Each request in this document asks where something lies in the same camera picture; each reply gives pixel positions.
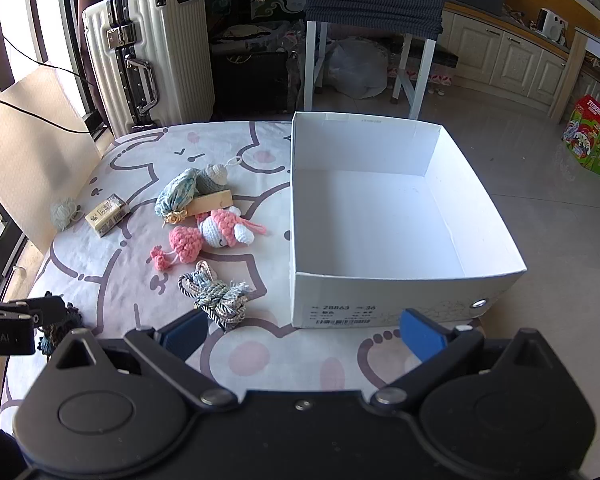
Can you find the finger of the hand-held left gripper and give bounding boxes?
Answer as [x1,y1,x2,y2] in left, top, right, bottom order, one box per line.
[7,296,67,325]

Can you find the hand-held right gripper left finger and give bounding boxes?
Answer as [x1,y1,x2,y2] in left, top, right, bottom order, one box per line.
[52,310,237,408]

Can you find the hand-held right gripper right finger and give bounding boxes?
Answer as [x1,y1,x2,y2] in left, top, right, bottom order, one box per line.
[371,309,557,407]

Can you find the dark crochet piece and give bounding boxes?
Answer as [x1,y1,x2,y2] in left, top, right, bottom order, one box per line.
[37,305,83,356]

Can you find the blue grey rope tassel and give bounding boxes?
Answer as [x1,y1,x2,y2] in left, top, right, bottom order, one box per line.
[178,260,253,331]

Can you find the pink crochet charm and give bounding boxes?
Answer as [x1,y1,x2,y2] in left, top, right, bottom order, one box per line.
[150,226,203,272]

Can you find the pink white crochet doll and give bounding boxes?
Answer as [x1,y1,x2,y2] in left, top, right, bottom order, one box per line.
[196,206,268,250]

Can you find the small yellow pack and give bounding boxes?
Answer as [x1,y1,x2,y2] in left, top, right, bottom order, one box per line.
[85,194,131,237]

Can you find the white cardboard box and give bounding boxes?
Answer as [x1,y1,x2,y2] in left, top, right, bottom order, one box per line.
[289,111,527,330]

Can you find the wooden block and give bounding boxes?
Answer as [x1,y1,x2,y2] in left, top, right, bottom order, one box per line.
[187,189,233,217]

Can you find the blue floral fabric pouch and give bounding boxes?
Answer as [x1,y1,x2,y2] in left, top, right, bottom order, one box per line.
[154,169,201,224]

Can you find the white keychain charm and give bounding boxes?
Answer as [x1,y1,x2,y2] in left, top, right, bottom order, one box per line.
[195,156,243,196]

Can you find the cartoon printed blanket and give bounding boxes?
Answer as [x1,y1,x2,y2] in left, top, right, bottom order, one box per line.
[0,120,481,417]

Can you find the grey-green yarn pompom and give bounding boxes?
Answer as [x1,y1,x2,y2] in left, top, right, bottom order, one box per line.
[49,196,83,232]

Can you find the cardboard sheet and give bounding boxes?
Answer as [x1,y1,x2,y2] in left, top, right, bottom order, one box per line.
[0,62,101,251]

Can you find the black box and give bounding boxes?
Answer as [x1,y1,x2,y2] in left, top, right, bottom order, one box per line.
[211,50,291,116]

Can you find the green printed carton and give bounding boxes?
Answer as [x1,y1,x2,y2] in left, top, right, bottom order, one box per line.
[561,94,600,176]

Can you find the translucent plastic bag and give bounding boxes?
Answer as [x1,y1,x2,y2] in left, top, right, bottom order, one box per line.
[325,37,388,100]

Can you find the white hard-shell suitcase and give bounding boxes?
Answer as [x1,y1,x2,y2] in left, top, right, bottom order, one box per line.
[82,0,216,133]

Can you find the cream cabinets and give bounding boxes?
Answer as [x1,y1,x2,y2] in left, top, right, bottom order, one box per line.
[440,2,571,107]

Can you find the wooden panel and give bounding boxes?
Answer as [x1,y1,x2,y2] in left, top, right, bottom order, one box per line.
[550,27,590,124]

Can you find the white countertop appliance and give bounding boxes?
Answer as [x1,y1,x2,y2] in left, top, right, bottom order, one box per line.
[535,8,568,43]

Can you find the black cable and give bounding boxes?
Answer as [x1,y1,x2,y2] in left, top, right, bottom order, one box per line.
[0,12,95,92]
[0,93,95,134]

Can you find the white metal frame stool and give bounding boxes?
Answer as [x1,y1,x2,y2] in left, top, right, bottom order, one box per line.
[304,20,437,120]

